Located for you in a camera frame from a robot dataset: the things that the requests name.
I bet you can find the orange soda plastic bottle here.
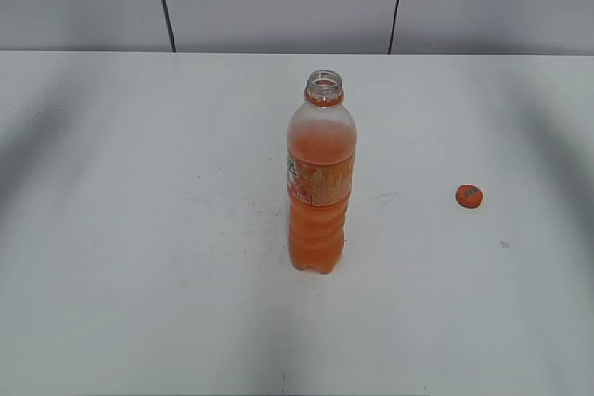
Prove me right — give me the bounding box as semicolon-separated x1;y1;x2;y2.
287;70;357;274

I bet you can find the orange bottle cap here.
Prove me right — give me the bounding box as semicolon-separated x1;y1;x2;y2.
455;184;484;209

